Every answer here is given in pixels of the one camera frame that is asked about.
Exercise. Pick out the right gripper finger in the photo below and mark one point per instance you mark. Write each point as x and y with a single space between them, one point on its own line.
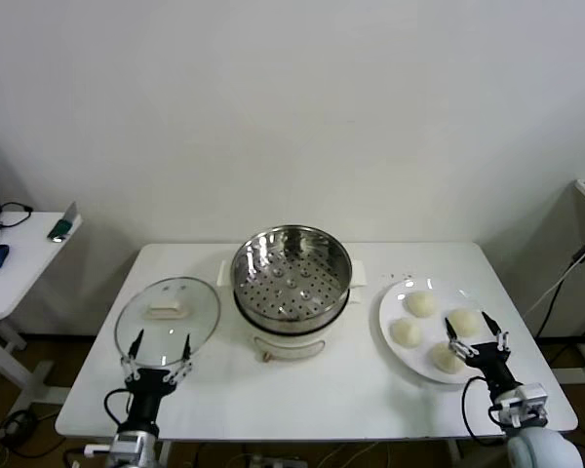
460 350
501 340

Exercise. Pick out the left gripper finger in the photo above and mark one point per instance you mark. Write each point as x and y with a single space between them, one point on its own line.
185 363
130 363

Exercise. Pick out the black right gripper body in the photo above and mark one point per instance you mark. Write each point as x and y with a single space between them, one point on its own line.
490 363

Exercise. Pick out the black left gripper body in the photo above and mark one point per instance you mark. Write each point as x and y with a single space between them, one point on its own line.
148 379

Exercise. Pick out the white steamed baozi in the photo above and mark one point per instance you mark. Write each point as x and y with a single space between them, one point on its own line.
421 304
405 332
441 362
465 323

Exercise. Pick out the pale right robot arm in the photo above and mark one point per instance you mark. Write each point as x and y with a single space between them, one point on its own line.
541 451

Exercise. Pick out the perforated steel steamer basket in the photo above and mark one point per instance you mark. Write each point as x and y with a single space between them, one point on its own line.
292 292

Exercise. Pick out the white table leg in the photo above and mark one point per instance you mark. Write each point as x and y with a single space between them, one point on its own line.
456 454
166 453

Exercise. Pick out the white round plate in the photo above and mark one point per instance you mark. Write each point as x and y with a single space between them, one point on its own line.
400 302

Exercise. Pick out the white electric cooking pot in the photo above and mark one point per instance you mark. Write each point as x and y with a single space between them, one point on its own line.
287 343

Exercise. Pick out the white floor power strip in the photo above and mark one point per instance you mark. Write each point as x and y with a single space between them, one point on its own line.
278 462

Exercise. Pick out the white side table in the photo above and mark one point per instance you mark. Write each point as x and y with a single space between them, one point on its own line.
29 253

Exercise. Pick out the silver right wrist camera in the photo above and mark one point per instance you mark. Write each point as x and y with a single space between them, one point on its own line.
526 397

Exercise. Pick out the white stand base frame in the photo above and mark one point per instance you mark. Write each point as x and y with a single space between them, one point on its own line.
575 375

